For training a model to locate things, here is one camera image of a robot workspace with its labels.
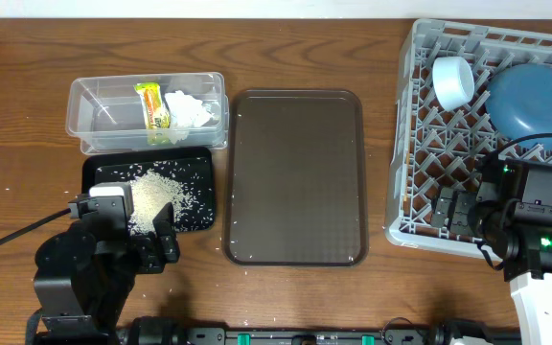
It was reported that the spilled white rice pile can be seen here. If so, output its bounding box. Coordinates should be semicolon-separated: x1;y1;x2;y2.
94;161;213;237

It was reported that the white napkin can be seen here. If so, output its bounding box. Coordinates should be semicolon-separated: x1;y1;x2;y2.
165;90;213;144

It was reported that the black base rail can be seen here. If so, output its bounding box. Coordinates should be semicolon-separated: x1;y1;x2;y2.
112;326;521;345

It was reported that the green orange snack wrapper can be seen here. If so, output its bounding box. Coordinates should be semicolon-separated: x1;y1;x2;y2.
134;82;171;146

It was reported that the wooden chopstick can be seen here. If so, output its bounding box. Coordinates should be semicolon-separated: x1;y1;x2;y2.
402;151;410;203

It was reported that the clear plastic bin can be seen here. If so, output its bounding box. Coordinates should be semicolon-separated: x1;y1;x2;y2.
66;72;229;155

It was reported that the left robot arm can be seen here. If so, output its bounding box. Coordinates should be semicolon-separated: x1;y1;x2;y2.
26;195;180;344

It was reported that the light blue bowl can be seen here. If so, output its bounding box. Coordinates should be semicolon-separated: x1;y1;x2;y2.
432;57;475;111

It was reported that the dark blue plate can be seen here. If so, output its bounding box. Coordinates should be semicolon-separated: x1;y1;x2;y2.
485;63;552;140

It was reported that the brown serving tray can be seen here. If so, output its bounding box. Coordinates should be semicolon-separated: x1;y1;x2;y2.
222;89;369;267

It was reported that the grey dishwasher rack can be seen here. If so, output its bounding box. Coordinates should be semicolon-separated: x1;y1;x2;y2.
384;19;552;259

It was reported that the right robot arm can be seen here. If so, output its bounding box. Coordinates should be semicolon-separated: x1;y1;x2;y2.
431;158;552;344

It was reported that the black plastic bin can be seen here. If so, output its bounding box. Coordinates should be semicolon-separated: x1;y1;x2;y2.
81;147;216;235

